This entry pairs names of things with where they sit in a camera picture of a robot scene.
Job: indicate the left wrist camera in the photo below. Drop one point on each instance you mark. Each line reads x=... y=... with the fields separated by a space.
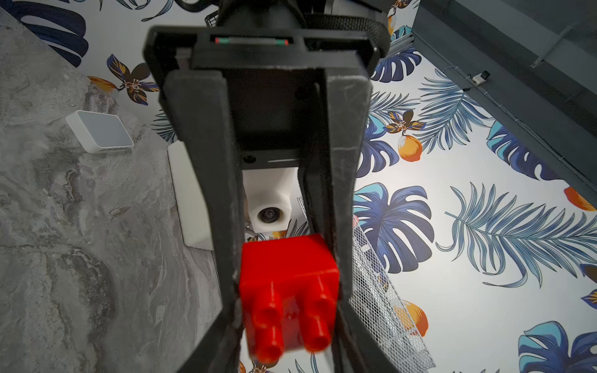
x=269 y=195

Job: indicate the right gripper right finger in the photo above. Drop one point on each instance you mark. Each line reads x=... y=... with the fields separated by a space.
x=353 y=348

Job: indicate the clear wall shelf basket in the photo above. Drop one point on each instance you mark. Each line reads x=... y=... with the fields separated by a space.
x=384 y=314

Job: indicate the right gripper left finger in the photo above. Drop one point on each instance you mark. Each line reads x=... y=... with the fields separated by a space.
x=219 y=349

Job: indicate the grey square card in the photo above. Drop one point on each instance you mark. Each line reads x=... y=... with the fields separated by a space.
x=99 y=132

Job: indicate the red 2x2 lego brick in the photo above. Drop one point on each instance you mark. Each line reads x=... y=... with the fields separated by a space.
x=289 y=290

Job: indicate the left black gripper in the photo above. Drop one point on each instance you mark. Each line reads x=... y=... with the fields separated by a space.
x=258 y=80

